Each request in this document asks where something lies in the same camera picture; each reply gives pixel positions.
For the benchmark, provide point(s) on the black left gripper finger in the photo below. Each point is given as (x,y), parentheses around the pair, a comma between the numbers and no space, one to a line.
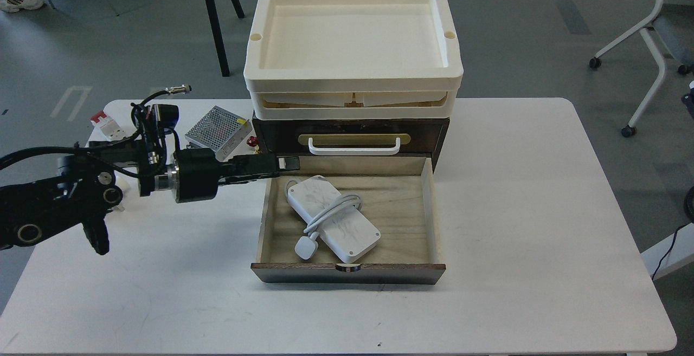
(238,180)
(258,166)

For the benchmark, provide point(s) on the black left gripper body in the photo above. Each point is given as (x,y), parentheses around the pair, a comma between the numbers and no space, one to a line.
(197,175)

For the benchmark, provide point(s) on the white charger with cable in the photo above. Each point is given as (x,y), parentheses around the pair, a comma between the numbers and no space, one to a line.
(334,217)

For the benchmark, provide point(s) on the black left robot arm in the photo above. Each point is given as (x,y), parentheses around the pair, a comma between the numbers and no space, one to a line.
(85,190)

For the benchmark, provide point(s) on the dark wooden cabinet body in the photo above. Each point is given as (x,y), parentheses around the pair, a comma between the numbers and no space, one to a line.
(421,143)

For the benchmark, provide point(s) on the metal mesh power supply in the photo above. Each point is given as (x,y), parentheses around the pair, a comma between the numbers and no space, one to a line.
(219,130)

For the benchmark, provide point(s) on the metal fitting with white caps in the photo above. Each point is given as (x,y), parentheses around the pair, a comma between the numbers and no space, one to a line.
(124,186)

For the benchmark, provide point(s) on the white red circuit breaker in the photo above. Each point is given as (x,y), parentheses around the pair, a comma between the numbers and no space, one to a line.
(109,128)

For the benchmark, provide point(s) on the open wooden drawer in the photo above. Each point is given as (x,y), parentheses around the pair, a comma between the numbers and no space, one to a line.
(401,207)

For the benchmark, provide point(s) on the cream plastic stacked tray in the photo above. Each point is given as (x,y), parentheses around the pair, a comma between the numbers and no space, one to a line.
(353,59)

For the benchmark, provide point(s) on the white office chair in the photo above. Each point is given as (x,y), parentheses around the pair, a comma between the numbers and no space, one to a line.
(673,23)

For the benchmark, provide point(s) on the brass valve with red handle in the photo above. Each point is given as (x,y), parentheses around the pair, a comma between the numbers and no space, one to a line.
(253,142)

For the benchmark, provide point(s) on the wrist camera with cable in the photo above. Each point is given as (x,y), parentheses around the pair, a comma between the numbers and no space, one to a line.
(153,122)

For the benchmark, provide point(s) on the white upper drawer handle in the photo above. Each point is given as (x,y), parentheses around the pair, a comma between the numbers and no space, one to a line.
(354,151)

